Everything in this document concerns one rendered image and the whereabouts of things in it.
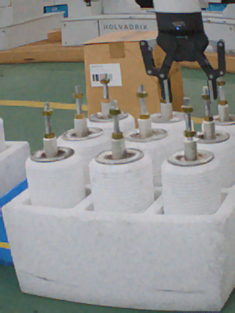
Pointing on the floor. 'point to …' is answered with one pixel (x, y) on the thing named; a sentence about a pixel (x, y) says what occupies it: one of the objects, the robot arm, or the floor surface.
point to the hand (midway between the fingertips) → (190, 94)
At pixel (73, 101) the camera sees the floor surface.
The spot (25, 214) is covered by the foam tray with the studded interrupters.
